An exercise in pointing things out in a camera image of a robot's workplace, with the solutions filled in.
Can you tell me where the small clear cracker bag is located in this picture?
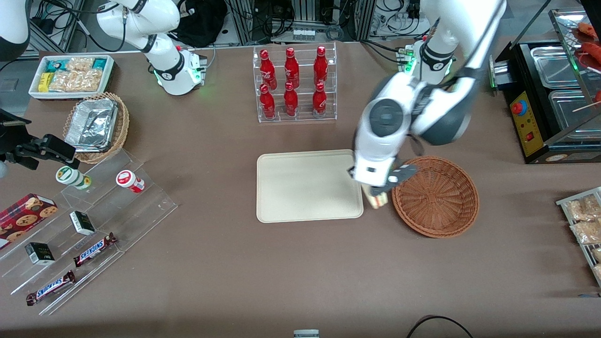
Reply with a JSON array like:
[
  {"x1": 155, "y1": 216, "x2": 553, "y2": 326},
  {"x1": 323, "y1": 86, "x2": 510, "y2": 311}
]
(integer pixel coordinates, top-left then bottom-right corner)
[{"x1": 66, "y1": 57, "x2": 94, "y2": 72}]

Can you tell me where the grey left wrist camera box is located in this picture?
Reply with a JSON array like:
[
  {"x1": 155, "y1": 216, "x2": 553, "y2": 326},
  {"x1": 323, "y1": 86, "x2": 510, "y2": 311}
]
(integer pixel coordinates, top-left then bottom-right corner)
[{"x1": 387, "y1": 163, "x2": 418, "y2": 185}]

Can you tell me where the black looped cable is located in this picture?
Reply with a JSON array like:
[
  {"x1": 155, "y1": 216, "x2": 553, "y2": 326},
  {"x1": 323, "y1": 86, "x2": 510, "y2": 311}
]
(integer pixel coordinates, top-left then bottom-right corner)
[{"x1": 406, "y1": 315, "x2": 475, "y2": 338}]

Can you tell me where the large clear cracker bag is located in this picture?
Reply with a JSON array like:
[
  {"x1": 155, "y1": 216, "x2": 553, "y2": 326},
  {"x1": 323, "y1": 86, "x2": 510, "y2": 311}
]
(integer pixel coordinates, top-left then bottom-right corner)
[{"x1": 48, "y1": 69, "x2": 103, "y2": 92}]

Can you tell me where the clear acrylic bottle rack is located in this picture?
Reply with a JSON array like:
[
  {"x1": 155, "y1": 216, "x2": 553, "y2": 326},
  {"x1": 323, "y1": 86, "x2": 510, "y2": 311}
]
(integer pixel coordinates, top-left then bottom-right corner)
[{"x1": 253, "y1": 42, "x2": 338, "y2": 123}]

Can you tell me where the red cola bottle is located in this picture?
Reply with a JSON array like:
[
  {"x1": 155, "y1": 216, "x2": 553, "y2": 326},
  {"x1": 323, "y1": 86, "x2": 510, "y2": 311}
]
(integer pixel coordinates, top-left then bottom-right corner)
[
  {"x1": 314, "y1": 46, "x2": 328, "y2": 85},
  {"x1": 260, "y1": 49, "x2": 277, "y2": 90},
  {"x1": 260, "y1": 84, "x2": 277, "y2": 119},
  {"x1": 284, "y1": 82, "x2": 299, "y2": 117},
  {"x1": 312, "y1": 82, "x2": 327, "y2": 116},
  {"x1": 284, "y1": 47, "x2": 300, "y2": 88}
]

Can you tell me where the small black carton box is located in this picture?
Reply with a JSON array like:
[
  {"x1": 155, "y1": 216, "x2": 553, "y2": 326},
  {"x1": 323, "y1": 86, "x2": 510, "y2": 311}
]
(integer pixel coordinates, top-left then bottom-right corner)
[
  {"x1": 69, "y1": 211, "x2": 96, "y2": 236},
  {"x1": 25, "y1": 242, "x2": 55, "y2": 266}
]

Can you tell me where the red lid white bottle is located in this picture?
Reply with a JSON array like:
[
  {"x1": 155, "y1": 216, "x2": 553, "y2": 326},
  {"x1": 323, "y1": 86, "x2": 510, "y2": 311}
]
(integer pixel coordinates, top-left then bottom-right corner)
[{"x1": 116, "y1": 170, "x2": 146, "y2": 193}]

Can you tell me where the aluminium foil tray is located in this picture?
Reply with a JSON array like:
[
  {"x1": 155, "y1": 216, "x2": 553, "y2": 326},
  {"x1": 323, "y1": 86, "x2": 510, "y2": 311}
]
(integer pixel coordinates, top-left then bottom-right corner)
[{"x1": 64, "y1": 98, "x2": 119, "y2": 153}]

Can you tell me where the light wicker basket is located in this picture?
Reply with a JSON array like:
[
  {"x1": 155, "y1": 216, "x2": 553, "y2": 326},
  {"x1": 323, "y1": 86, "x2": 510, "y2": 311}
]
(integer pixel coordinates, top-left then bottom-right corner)
[{"x1": 62, "y1": 92, "x2": 130, "y2": 164}]

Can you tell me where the triangle sandwich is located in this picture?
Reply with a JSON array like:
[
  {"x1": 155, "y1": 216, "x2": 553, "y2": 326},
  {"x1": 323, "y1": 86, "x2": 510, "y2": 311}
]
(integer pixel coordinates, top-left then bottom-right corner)
[{"x1": 368, "y1": 189, "x2": 390, "y2": 210}]

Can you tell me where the black yellow food warmer machine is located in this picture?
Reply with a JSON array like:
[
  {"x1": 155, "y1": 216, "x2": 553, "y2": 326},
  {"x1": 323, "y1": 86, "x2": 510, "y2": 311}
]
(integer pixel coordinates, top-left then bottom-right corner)
[{"x1": 488, "y1": 7, "x2": 601, "y2": 165}]

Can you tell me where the red chocolate chip cookie box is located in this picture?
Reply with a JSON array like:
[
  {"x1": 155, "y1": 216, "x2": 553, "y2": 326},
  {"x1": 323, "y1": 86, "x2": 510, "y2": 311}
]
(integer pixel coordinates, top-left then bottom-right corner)
[{"x1": 0, "y1": 193, "x2": 59, "y2": 249}]

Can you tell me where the clear acrylic stepped display stand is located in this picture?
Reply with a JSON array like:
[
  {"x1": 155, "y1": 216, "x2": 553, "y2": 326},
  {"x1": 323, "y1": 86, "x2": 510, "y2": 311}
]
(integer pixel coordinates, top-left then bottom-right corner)
[{"x1": 0, "y1": 149, "x2": 178, "y2": 316}]

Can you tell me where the cream rectangular serving tray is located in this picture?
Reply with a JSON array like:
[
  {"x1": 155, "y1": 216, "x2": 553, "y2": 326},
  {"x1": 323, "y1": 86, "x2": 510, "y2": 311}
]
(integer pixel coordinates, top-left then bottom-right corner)
[{"x1": 256, "y1": 149, "x2": 364, "y2": 223}]

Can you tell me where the white rectangular snack bin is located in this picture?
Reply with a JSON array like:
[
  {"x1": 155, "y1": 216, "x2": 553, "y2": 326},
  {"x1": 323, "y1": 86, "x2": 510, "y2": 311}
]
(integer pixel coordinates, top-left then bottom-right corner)
[{"x1": 28, "y1": 55, "x2": 116, "y2": 101}]

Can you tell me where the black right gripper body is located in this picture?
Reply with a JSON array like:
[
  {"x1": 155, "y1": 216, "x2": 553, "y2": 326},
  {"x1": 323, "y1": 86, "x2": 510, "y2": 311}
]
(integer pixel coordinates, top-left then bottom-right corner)
[{"x1": 0, "y1": 109, "x2": 31, "y2": 158}]

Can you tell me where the brown round wicker basket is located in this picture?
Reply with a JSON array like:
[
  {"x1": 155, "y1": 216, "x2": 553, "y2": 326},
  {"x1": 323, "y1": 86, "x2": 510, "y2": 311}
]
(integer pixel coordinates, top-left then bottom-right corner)
[{"x1": 391, "y1": 156, "x2": 480, "y2": 238}]

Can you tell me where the Snickers chocolate bar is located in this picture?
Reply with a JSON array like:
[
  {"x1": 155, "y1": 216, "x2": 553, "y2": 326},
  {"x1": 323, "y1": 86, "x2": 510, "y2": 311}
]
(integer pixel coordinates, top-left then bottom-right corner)
[
  {"x1": 26, "y1": 270, "x2": 76, "y2": 307},
  {"x1": 73, "y1": 232, "x2": 118, "y2": 268}
]

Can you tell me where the steel warmer pan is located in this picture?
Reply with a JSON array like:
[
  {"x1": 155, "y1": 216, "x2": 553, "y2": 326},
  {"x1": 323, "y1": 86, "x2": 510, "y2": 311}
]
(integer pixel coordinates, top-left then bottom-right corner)
[
  {"x1": 548, "y1": 89, "x2": 601, "y2": 141},
  {"x1": 531, "y1": 46, "x2": 584, "y2": 90}
]

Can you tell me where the green lid sunflower bottle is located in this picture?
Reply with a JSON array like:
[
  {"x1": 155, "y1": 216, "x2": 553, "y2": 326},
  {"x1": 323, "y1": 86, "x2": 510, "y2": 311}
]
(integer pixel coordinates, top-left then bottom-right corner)
[{"x1": 55, "y1": 166, "x2": 92, "y2": 191}]

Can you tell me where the black bag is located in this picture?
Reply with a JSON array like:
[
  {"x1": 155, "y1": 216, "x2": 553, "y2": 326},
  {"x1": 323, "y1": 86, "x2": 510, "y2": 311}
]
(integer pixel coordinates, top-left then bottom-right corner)
[{"x1": 171, "y1": 0, "x2": 228, "y2": 47}]

